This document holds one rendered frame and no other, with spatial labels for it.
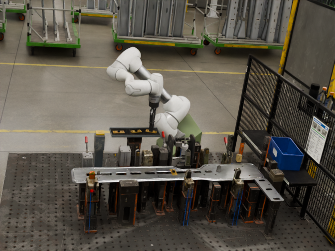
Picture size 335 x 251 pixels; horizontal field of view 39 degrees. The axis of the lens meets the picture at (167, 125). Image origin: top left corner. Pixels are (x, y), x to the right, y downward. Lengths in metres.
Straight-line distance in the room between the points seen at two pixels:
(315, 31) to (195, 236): 3.13
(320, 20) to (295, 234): 2.78
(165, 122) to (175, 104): 0.18
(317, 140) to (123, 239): 1.54
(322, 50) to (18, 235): 3.72
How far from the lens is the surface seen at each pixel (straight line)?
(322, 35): 5.48
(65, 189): 3.62
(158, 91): 3.36
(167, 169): 3.36
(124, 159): 3.34
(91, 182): 3.03
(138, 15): 10.05
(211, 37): 10.83
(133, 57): 3.84
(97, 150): 3.49
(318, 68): 5.48
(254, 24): 11.20
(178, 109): 3.96
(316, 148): 3.55
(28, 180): 3.74
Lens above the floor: 2.62
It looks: 24 degrees down
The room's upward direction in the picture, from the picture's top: 7 degrees clockwise
